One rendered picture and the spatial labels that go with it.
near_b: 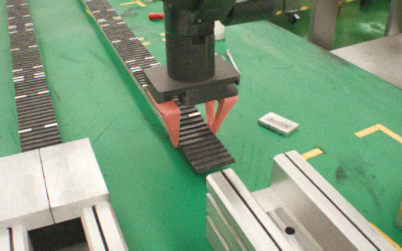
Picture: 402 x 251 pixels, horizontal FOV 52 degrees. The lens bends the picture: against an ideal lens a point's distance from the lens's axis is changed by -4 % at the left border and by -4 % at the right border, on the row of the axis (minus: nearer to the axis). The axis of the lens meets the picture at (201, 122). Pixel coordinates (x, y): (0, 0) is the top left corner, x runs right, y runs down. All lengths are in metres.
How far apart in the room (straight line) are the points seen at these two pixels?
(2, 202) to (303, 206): 0.26
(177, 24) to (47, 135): 0.23
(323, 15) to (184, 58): 1.83
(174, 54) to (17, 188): 0.22
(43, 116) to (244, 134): 0.28
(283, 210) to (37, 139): 0.32
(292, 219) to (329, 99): 0.34
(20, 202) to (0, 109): 0.37
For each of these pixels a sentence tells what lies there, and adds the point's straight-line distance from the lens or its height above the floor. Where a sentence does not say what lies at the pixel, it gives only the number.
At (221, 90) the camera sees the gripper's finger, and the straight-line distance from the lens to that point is 0.50.
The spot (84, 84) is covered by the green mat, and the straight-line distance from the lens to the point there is 0.76.
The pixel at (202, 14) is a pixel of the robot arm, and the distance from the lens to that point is 0.41.
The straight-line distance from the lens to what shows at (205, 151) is 0.53.
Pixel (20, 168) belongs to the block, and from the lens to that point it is 0.42.
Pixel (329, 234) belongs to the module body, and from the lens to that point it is 0.38.
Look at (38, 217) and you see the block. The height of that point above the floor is 0.87.
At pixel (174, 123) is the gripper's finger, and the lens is 0.50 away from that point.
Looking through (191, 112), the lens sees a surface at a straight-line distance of 0.59.
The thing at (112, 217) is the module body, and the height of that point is 0.86.
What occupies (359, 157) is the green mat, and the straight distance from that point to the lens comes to 0.59.
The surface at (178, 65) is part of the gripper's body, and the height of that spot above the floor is 0.91.
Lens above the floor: 1.12
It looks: 33 degrees down
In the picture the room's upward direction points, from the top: straight up
